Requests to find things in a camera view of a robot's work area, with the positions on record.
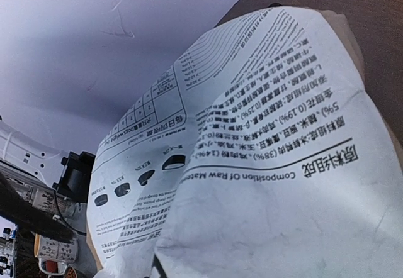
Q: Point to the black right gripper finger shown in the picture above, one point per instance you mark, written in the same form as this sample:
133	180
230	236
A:
18	211

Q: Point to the dog food bag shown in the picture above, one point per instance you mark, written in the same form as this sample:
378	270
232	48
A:
258	153

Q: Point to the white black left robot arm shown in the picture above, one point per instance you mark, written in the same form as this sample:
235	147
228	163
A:
51	180

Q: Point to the patterned white mug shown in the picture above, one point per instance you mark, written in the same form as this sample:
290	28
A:
49	249

